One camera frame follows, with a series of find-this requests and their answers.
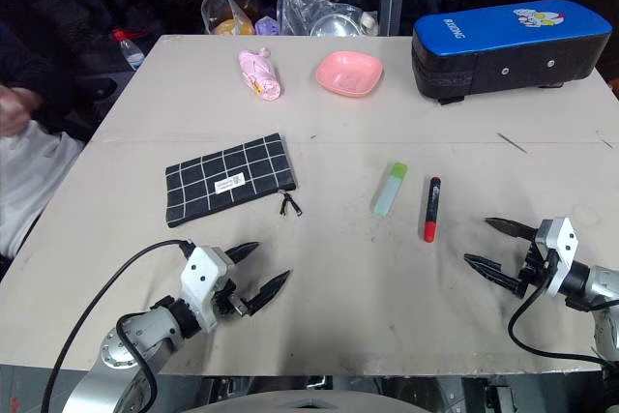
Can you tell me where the red-capped water bottle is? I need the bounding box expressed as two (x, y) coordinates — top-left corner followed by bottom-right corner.
(111, 28), (145, 72)

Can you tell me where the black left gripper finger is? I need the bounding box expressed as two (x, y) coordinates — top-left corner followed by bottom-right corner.
(224, 241), (262, 266)
(242, 269), (293, 316)

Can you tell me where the person's white clothing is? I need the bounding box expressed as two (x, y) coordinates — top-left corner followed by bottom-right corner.
(0, 120), (86, 259)

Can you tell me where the red and black marker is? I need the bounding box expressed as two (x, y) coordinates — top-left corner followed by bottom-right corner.
(423, 175), (443, 244)

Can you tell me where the crumpled clear plastic bag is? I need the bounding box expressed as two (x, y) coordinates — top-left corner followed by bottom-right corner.
(276, 0), (378, 38)

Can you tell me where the shiny metal bowl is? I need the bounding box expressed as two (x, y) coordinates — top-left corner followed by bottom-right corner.
(309, 14), (362, 38)

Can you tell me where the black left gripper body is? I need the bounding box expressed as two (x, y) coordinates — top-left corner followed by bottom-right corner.
(210, 252), (253, 322)

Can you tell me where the clear zip bag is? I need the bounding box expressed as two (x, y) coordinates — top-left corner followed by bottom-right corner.
(200, 0), (257, 38)

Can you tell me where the purple small object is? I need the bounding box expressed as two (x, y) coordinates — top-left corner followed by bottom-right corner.
(254, 15), (280, 37)

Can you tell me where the black office chair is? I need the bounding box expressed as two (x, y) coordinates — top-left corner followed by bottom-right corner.
(67, 67), (125, 143)

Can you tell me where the blue and black boxing pad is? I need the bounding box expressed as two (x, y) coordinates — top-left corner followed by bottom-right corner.
(411, 0), (613, 106)

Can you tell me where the orange round object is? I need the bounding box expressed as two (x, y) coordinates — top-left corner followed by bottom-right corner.
(212, 18), (255, 38)

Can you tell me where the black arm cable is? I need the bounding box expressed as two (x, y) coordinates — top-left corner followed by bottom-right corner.
(507, 280), (619, 364)
(40, 237), (195, 413)

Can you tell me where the patterned pouch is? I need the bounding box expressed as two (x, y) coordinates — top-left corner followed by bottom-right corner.
(164, 133), (304, 229)

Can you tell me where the beige rounded robot torso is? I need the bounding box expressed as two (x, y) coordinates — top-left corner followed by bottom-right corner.
(183, 387), (429, 413)

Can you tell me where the pink plastic bowl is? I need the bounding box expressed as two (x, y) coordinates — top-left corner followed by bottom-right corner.
(315, 50), (385, 99)

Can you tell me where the green translucent highlighter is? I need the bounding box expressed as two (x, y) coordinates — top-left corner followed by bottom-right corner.
(372, 162), (409, 217)

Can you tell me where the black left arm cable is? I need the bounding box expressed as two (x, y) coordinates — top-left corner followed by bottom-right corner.
(40, 237), (195, 413)

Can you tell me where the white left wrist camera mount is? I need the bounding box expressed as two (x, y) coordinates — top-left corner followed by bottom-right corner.
(180, 245), (234, 335)

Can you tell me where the bystander's bare hand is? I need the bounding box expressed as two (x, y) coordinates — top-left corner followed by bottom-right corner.
(0, 84), (44, 137)

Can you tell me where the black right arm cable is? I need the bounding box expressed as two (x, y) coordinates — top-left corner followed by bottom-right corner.
(507, 280), (619, 364)

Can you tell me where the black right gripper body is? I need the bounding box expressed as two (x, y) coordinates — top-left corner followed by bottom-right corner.
(514, 236), (553, 300)

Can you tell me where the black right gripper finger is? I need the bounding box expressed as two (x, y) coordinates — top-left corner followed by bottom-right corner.
(484, 217), (539, 242)
(463, 252), (522, 294)

